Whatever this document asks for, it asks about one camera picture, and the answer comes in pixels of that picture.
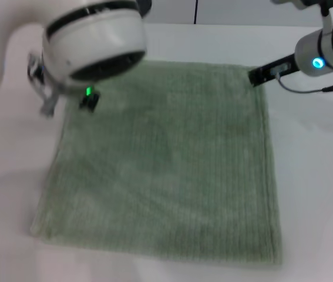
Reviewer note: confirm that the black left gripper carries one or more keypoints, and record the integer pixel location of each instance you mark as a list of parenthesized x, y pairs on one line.
[(91, 98)]

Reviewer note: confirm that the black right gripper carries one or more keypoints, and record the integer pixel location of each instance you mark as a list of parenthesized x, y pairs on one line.
[(280, 69)]

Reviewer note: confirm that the green ribbed towel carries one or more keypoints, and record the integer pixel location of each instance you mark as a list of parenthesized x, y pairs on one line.
[(166, 164)]

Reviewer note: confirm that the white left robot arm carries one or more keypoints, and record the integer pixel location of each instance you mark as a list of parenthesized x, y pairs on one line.
[(95, 44)]

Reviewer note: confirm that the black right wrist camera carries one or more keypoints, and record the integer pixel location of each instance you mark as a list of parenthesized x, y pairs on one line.
[(304, 3)]

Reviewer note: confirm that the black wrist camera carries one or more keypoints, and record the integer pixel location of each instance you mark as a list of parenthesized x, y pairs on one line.
[(304, 3), (145, 7)]

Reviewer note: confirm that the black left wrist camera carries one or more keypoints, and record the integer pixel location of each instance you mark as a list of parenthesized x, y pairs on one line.
[(145, 7)]

